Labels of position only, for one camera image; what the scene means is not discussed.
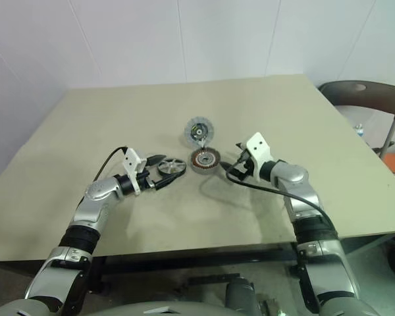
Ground grey round motor cover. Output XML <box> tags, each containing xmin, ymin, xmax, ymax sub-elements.
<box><xmin>185</xmin><ymin>115</ymin><xmax>215</xmax><ymax>147</ymax></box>

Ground black folding chair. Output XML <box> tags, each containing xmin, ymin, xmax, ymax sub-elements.
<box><xmin>317</xmin><ymin>80</ymin><xmax>395</xmax><ymax>159</ymax></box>

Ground dark rounded shape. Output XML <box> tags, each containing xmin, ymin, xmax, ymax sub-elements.
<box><xmin>225</xmin><ymin>276</ymin><xmax>261</xmax><ymax>316</ymax></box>

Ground black table frame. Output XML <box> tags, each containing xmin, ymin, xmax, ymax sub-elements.
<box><xmin>88</xmin><ymin>242</ymin><xmax>300</xmax><ymax>296</ymax></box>

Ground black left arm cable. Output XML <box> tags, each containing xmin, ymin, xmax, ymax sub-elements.
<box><xmin>93</xmin><ymin>146</ymin><xmax>129</xmax><ymax>184</ymax></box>

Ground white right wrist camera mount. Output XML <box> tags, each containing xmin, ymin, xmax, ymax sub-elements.
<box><xmin>246</xmin><ymin>132</ymin><xmax>276</xmax><ymax>180</ymax></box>

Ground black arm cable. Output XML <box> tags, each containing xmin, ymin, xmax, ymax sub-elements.
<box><xmin>224</xmin><ymin>157</ymin><xmax>340</xmax><ymax>240</ymax></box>
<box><xmin>93</xmin><ymin>146</ymin><xmax>129</xmax><ymax>184</ymax></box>

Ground grey robot torso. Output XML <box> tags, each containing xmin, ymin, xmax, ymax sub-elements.
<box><xmin>0</xmin><ymin>291</ymin><xmax>395</xmax><ymax>316</ymax></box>

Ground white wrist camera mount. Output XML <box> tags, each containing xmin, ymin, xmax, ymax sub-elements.
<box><xmin>123</xmin><ymin>148</ymin><xmax>149</xmax><ymax>197</ymax></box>
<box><xmin>246</xmin><ymin>132</ymin><xmax>276</xmax><ymax>180</ymax></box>

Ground round silver black device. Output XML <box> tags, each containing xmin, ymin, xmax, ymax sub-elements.
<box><xmin>190</xmin><ymin>147</ymin><xmax>222</xmax><ymax>175</ymax></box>

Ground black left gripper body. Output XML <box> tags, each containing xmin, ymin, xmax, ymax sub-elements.
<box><xmin>136</xmin><ymin>159</ymin><xmax>159</xmax><ymax>192</ymax></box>

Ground black-white patterned round lid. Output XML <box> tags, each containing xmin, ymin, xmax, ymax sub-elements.
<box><xmin>157</xmin><ymin>157</ymin><xmax>188</xmax><ymax>178</ymax></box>

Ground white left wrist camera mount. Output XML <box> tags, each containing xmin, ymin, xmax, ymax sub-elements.
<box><xmin>123</xmin><ymin>148</ymin><xmax>149</xmax><ymax>197</ymax></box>

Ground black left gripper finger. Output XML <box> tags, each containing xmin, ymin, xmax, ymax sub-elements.
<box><xmin>146</xmin><ymin>153</ymin><xmax>167</xmax><ymax>167</ymax></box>
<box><xmin>152</xmin><ymin>170</ymin><xmax>188</xmax><ymax>190</ymax></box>

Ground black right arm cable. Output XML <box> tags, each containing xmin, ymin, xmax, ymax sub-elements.
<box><xmin>224</xmin><ymin>157</ymin><xmax>340</xmax><ymax>240</ymax></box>

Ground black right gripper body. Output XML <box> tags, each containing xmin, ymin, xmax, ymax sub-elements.
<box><xmin>232</xmin><ymin>147</ymin><xmax>257</xmax><ymax>182</ymax></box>

